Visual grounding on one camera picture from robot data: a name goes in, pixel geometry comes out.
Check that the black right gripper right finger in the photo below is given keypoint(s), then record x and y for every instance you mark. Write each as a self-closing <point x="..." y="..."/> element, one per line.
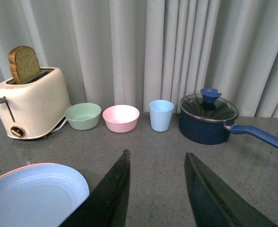
<point x="216" y="204"/>

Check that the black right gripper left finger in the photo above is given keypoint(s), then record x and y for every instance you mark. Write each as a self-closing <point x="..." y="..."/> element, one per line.
<point x="107" y="205"/>

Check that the light blue plate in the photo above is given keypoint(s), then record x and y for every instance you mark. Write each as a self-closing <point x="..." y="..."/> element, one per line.
<point x="40" y="195"/>

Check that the pink plate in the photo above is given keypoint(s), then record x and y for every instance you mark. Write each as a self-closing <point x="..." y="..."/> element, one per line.
<point x="28" y="166"/>

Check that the dark blue saucepan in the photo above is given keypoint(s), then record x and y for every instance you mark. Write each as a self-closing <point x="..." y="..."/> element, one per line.
<point x="212" y="133"/>

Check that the pink bowl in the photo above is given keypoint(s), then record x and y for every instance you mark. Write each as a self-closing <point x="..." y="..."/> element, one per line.
<point x="121" y="118"/>

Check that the green bowl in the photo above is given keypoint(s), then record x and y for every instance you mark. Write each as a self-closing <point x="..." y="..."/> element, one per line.
<point x="83" y="116"/>

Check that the glass pot lid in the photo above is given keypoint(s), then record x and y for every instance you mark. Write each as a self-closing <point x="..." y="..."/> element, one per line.
<point x="208" y="106"/>

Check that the cream white toaster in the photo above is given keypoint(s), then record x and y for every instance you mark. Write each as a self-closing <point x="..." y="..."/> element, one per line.
<point x="34" y="109"/>

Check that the brown bread slice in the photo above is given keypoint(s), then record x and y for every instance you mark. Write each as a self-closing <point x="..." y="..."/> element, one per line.
<point x="23" y="64"/>

